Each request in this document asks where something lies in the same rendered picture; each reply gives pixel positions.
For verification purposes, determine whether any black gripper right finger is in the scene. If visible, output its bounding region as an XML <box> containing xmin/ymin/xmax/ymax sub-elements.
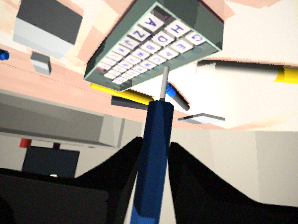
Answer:
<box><xmin>168</xmin><ymin>142</ymin><xmax>298</xmax><ymax>224</ymax></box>

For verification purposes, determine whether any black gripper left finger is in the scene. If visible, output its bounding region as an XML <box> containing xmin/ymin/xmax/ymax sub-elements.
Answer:
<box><xmin>0</xmin><ymin>136</ymin><xmax>143</xmax><ymax>224</ymax></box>

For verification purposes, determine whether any white cube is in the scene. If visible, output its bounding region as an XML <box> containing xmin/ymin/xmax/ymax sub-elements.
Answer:
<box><xmin>12</xmin><ymin>0</ymin><xmax>83</xmax><ymax>60</ymax></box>

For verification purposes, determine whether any blue stylus with grey tip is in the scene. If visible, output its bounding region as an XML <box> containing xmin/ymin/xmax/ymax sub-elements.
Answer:
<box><xmin>130</xmin><ymin>66</ymin><xmax>174</xmax><ymax>224</ymax></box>

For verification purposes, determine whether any dark grey cylinder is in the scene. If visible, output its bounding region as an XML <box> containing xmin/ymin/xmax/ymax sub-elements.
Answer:
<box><xmin>111</xmin><ymin>96</ymin><xmax>148</xmax><ymax>110</ymax></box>

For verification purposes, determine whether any grey and blue marker pen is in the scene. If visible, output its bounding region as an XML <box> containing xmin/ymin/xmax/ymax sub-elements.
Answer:
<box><xmin>166</xmin><ymin>83</ymin><xmax>190</xmax><ymax>111</ymax></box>
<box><xmin>0</xmin><ymin>50</ymin><xmax>10</xmax><ymax>61</ymax></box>

